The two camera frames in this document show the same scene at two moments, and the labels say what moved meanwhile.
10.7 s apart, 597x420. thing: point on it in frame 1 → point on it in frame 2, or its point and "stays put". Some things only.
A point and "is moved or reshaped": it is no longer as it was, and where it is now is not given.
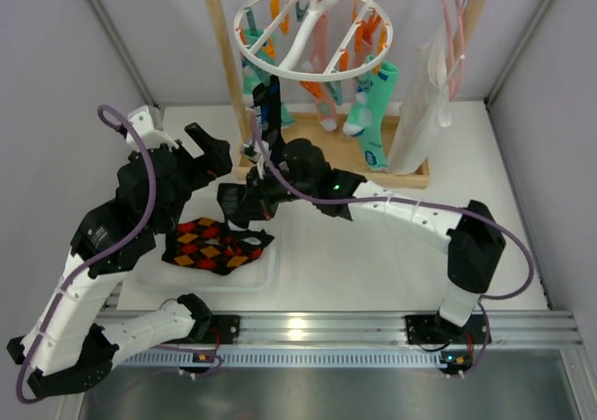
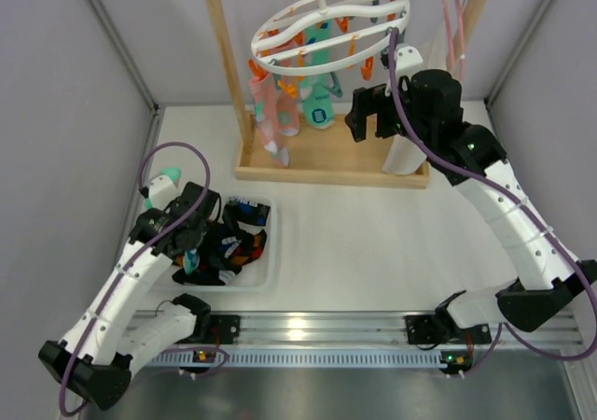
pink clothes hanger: x=455 y=45 stays put
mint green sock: x=254 y=76 → x=318 y=93
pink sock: x=326 y=112 → x=266 y=109
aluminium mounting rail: x=338 y=341 stays put
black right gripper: x=252 y=198 → x=381 y=113
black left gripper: x=197 y=160 → x=187 y=241
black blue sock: x=266 y=98 is moved or reshaped
